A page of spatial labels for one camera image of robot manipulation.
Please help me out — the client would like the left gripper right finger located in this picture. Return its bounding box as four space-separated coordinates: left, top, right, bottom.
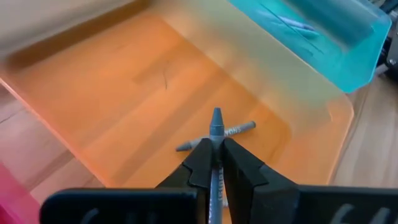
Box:
221 138 398 224

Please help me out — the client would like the pink plastic bin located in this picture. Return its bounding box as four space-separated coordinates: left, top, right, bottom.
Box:
0 161 41 224

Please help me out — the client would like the orange plastic bin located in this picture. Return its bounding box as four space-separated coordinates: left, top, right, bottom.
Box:
0 0 355 190

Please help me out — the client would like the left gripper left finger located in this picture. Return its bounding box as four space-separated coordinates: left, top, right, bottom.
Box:
39 138 215 224

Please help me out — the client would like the grey crayon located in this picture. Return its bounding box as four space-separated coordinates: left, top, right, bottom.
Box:
208 107 225 224
175 120 257 152

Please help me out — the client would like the teal plastic bin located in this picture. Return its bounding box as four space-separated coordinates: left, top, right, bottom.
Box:
228 0 392 94

